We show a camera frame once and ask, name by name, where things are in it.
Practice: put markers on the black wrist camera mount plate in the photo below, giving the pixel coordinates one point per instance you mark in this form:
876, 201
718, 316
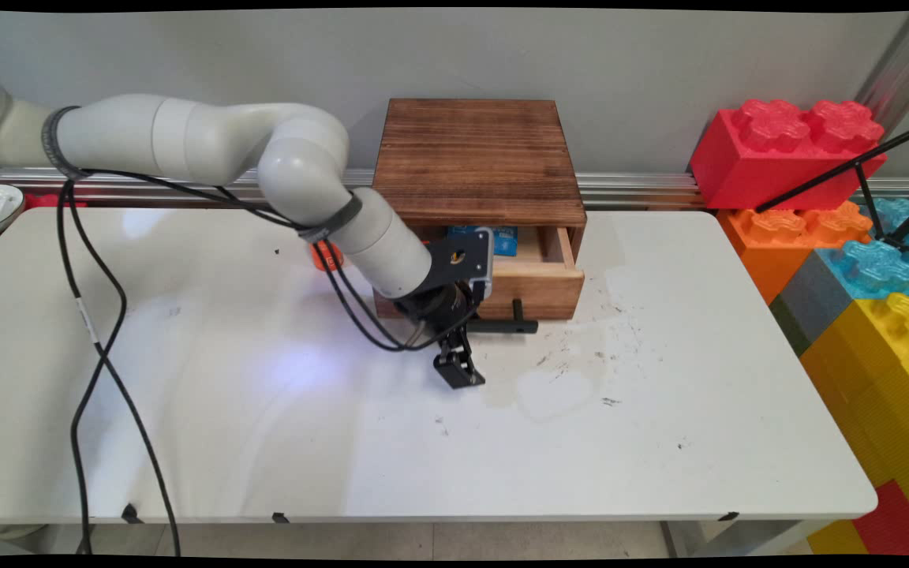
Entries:
462, 256

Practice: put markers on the black tripod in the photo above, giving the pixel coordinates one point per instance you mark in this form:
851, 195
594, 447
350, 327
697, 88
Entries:
865, 170

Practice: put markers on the white table leg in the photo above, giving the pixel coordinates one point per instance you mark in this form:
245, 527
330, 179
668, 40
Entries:
738, 536

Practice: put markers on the grey foam building block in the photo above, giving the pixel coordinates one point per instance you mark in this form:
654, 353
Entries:
809, 300

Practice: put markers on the dark wooden drawer cabinet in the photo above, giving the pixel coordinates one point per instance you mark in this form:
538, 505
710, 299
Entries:
474, 158

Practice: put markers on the blue foam building block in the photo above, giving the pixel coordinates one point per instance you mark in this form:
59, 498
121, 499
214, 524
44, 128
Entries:
877, 264

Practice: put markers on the blue packet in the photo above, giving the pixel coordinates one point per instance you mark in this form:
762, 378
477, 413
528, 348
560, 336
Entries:
504, 239

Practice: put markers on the red foam building block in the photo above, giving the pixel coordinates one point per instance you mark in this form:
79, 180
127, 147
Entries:
778, 150
900, 525

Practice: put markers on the yellow foam building block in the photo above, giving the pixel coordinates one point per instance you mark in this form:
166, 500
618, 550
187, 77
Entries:
888, 379

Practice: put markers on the aluminium wall rail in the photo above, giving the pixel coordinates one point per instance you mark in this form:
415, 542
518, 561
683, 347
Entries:
636, 189

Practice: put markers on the orange foam building block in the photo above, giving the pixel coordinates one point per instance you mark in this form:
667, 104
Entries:
786, 237

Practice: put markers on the small orange object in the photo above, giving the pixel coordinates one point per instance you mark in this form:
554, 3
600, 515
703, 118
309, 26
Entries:
320, 256

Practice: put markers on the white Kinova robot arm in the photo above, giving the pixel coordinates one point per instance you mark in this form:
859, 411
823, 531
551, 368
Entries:
202, 138

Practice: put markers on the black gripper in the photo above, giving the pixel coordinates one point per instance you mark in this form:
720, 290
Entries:
439, 304

